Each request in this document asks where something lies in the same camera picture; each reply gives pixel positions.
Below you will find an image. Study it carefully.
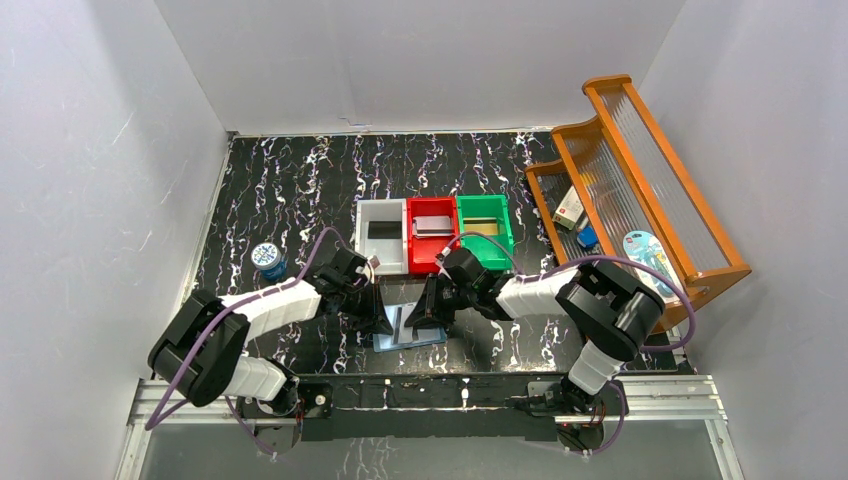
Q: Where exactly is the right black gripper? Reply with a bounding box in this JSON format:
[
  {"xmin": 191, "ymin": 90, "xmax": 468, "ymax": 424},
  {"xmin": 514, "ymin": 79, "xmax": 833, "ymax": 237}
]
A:
[{"xmin": 404, "ymin": 273, "xmax": 476, "ymax": 329}]

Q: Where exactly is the blue card holder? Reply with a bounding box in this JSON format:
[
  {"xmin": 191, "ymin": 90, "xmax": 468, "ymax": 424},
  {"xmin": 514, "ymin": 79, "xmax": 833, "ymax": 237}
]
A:
[{"xmin": 372, "ymin": 303, "xmax": 447, "ymax": 353}]

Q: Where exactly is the white credit card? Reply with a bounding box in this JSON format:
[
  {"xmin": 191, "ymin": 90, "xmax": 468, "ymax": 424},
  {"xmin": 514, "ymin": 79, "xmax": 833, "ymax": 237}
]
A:
[{"xmin": 412, "ymin": 215, "xmax": 455, "ymax": 238}]

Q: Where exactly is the red plastic bin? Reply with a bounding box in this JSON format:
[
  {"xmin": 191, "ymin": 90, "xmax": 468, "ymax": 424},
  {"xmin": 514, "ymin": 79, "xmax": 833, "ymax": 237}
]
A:
[{"xmin": 406, "ymin": 196, "xmax": 459, "ymax": 275}]

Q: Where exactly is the white plastic bin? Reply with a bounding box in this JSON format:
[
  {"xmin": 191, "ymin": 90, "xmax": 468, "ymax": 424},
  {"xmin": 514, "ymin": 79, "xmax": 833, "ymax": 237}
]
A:
[{"xmin": 354, "ymin": 198, "xmax": 409, "ymax": 276}]

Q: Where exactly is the green plastic bin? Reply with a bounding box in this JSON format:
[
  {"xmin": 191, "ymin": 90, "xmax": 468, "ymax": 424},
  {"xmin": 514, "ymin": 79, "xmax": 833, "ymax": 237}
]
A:
[{"xmin": 457, "ymin": 195, "xmax": 514, "ymax": 271}]

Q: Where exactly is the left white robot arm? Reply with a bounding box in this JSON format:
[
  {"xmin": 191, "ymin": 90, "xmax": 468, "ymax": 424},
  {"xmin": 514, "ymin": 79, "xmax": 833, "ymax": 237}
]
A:
[{"xmin": 147, "ymin": 247, "xmax": 392, "ymax": 416}]

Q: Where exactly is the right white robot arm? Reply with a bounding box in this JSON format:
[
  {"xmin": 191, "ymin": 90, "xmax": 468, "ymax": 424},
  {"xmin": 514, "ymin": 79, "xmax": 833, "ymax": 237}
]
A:
[{"xmin": 404, "ymin": 247, "xmax": 665, "ymax": 414}]

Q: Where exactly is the black card in white bin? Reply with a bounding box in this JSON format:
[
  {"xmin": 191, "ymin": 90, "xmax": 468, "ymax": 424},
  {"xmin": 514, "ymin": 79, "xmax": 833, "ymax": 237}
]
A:
[{"xmin": 367, "ymin": 220, "xmax": 405, "ymax": 240}]

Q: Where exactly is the gold card in green bin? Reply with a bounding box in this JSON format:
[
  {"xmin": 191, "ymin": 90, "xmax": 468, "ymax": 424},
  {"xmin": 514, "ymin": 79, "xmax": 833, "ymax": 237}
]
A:
[{"xmin": 463, "ymin": 217, "xmax": 500, "ymax": 236}]

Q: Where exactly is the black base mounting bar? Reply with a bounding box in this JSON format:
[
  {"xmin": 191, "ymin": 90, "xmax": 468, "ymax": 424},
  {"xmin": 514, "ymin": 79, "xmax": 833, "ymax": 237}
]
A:
[{"xmin": 237, "ymin": 373, "xmax": 604, "ymax": 449}]

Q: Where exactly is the blue round tape tin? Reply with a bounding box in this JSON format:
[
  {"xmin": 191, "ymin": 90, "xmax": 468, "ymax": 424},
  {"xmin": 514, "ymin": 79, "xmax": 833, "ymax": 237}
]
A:
[{"xmin": 250, "ymin": 242, "xmax": 286, "ymax": 282}]

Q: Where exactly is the small blue object on shelf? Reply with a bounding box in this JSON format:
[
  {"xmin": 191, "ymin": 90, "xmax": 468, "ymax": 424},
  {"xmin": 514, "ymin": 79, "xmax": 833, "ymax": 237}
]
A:
[{"xmin": 576, "ymin": 226, "xmax": 599, "ymax": 250}]

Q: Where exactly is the small red white box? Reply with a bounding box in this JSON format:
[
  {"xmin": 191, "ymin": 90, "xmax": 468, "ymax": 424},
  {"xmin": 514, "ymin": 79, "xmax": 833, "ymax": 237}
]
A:
[{"xmin": 552, "ymin": 186, "xmax": 585, "ymax": 230}]

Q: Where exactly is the blue blister pack toy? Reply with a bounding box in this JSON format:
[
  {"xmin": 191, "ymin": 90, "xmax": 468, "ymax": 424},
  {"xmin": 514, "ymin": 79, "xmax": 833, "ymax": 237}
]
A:
[{"xmin": 622, "ymin": 230, "xmax": 683, "ymax": 304}]

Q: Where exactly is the orange wooden shelf rack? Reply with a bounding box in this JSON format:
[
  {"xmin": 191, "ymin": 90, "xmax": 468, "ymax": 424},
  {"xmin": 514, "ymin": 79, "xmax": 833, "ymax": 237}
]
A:
[{"xmin": 525, "ymin": 74, "xmax": 751, "ymax": 309}]

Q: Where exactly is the aluminium rail frame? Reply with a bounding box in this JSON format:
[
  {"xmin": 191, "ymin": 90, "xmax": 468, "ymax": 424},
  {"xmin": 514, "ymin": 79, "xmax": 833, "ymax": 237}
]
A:
[{"xmin": 116, "ymin": 371, "xmax": 744, "ymax": 479}]

